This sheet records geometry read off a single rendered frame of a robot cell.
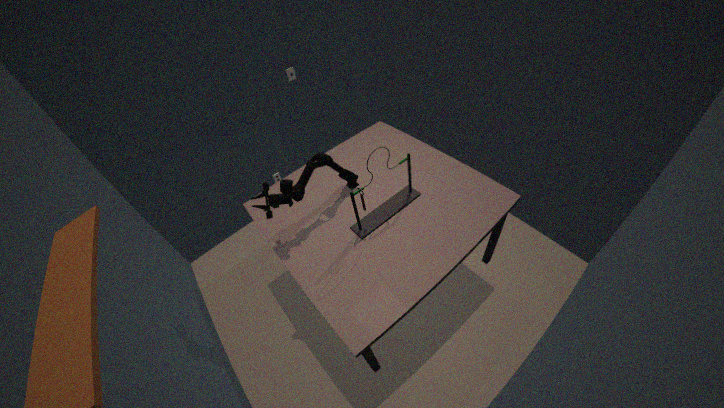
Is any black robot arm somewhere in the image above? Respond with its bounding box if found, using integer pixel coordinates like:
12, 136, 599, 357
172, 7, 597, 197
269, 152, 359, 208

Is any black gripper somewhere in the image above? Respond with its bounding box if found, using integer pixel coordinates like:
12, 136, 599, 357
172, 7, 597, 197
251, 183, 282, 219

